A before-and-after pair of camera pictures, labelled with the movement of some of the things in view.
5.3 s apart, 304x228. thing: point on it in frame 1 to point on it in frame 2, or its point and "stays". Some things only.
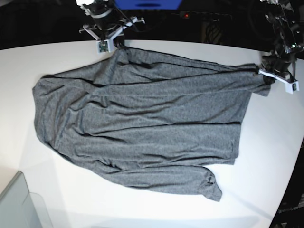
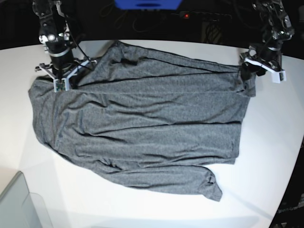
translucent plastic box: [20, 208] stays
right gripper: [282, 68] to [269, 56]
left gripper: [106, 27] to [64, 65]
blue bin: [148, 4] stays
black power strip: [201, 15] stays
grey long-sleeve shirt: [153, 120] stays
